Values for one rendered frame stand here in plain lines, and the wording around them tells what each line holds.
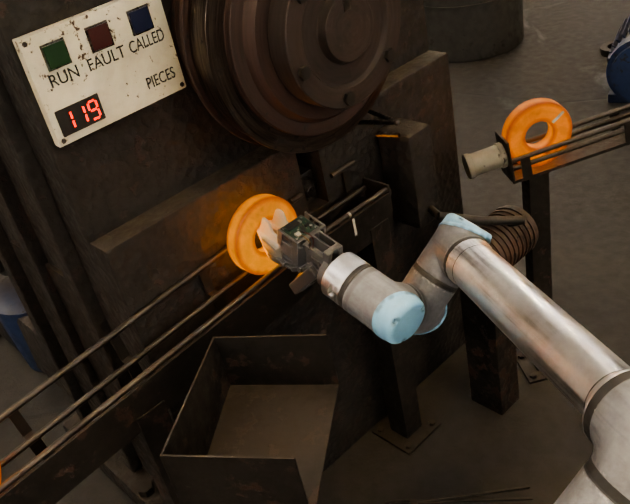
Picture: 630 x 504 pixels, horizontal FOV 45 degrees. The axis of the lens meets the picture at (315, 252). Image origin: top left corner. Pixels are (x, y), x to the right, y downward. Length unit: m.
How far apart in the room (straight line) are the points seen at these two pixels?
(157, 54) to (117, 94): 0.10
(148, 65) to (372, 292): 0.55
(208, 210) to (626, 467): 0.87
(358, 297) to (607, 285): 1.35
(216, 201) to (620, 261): 1.52
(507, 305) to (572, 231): 1.61
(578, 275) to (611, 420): 1.61
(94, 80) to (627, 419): 0.94
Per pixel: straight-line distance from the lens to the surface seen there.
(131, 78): 1.36
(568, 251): 2.65
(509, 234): 1.81
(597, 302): 2.44
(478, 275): 1.24
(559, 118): 1.81
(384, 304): 1.26
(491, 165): 1.78
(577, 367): 1.03
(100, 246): 1.38
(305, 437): 1.27
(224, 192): 1.47
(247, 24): 1.29
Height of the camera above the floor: 1.51
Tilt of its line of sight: 32 degrees down
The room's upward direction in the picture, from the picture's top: 13 degrees counter-clockwise
